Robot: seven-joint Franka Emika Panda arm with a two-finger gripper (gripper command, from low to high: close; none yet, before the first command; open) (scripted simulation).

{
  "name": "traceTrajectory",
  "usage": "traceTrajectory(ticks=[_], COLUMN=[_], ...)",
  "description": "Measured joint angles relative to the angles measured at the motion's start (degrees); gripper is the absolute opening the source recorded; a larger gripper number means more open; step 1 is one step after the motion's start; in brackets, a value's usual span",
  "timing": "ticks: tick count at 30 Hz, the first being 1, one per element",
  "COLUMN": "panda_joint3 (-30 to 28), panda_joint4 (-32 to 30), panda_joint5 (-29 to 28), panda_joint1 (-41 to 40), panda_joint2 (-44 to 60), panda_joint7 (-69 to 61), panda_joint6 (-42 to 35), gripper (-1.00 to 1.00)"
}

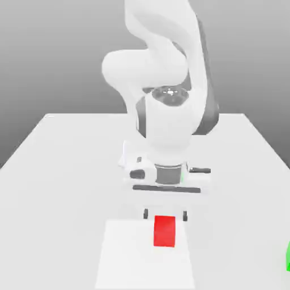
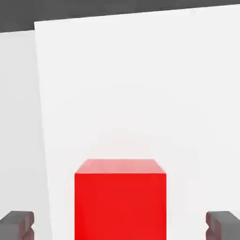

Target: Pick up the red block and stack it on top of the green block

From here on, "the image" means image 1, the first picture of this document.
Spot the small red cube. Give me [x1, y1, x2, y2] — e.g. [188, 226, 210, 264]
[153, 215, 176, 248]

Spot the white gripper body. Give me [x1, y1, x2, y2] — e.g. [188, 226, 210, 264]
[129, 181, 204, 210]

